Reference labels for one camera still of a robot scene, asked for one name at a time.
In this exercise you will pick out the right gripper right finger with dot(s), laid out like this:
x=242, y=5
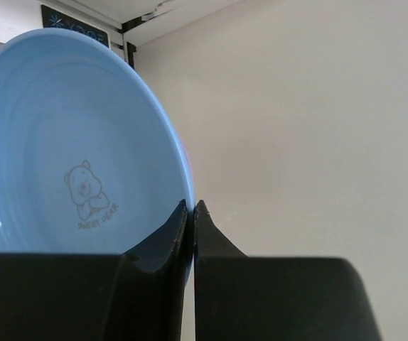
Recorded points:
x=241, y=297

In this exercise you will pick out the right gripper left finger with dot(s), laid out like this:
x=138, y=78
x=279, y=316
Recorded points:
x=137, y=295

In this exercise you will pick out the blue plastic plate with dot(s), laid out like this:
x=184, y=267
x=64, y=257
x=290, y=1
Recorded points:
x=90, y=162

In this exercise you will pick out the pink plastic plate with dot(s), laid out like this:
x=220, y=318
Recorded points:
x=189, y=175

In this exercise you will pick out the black label sticker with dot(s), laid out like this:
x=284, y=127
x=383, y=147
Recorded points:
x=52, y=18

